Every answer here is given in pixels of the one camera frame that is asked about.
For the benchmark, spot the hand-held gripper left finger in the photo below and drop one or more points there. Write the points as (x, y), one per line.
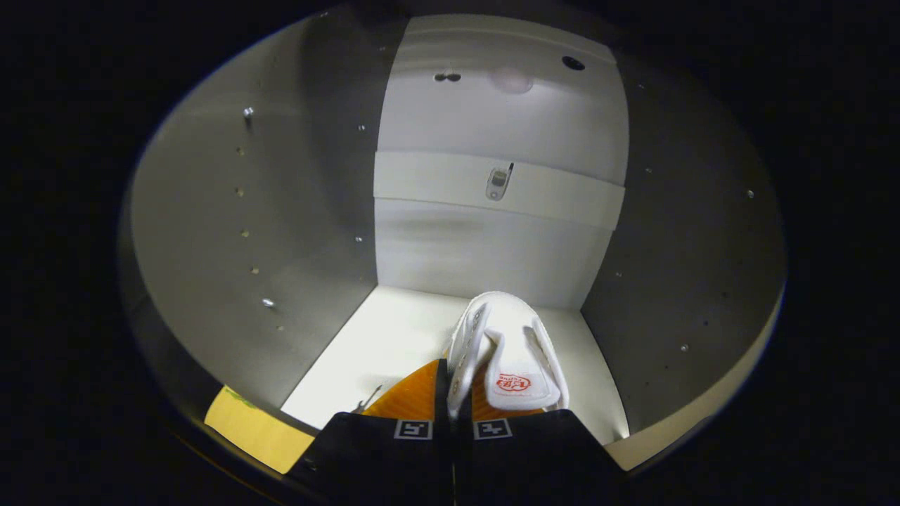
(441, 400)

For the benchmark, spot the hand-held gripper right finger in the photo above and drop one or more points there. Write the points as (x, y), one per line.
(534, 457)

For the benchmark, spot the white shoe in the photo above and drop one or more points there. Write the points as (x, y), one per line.
(513, 351)

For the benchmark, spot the grey shoe cabinet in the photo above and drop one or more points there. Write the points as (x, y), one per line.
(492, 246)

